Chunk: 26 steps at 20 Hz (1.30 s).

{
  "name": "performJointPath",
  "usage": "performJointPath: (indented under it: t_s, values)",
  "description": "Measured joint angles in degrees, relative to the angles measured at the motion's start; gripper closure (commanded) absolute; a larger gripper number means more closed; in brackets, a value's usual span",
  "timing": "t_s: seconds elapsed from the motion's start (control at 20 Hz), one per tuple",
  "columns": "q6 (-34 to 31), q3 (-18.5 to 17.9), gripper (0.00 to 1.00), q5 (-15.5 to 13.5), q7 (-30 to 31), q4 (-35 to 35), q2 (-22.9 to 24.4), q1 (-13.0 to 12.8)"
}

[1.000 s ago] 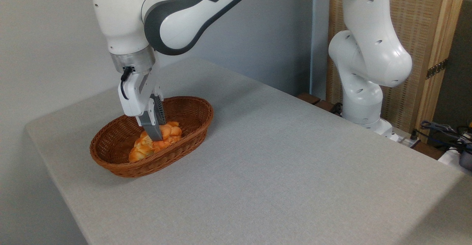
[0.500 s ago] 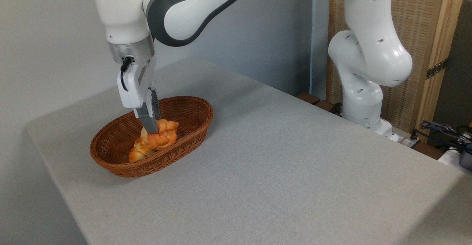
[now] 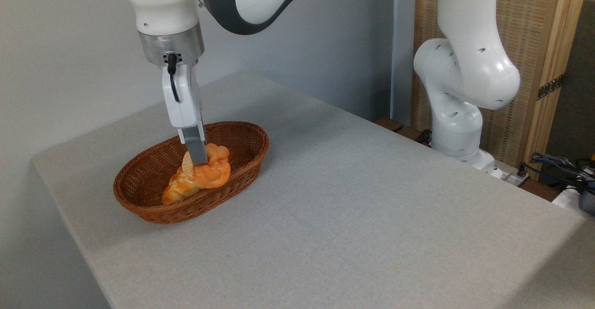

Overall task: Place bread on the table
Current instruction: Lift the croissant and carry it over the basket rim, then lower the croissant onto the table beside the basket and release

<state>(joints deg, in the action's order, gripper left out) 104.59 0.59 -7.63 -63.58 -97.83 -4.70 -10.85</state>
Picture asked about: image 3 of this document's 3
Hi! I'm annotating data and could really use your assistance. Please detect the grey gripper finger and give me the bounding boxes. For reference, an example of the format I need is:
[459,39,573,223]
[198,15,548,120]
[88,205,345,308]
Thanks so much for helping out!
[178,126,209,167]

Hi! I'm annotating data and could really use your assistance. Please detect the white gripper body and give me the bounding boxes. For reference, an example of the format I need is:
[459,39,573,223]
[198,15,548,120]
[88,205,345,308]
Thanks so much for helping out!
[161,62,205,142]

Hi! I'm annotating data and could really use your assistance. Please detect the orange braided bread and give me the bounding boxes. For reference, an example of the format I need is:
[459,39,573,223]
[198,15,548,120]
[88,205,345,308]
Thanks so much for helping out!
[161,143,232,206]

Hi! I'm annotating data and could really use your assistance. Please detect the brown wicker basket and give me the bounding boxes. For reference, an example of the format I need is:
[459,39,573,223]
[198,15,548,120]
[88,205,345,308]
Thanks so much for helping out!
[113,121,270,225]

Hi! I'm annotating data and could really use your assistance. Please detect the brown wooden board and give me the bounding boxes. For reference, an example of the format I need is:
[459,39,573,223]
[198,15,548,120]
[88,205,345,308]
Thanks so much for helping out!
[374,117,424,143]

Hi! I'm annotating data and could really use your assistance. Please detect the woven bamboo folding screen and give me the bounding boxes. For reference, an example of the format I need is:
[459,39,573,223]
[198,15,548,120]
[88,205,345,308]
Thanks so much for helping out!
[411,0,591,176]

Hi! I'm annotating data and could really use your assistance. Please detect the black screen hinge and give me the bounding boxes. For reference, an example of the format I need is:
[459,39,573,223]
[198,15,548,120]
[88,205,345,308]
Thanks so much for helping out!
[536,73,566,101]

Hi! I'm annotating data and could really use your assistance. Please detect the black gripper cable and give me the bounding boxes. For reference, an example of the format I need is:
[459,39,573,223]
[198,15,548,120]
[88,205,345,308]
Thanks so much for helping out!
[166,53,181,104]

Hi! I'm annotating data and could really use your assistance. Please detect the bundle of dark cables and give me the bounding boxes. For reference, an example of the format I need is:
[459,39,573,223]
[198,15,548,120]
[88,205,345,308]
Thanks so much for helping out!
[529,151,595,192]

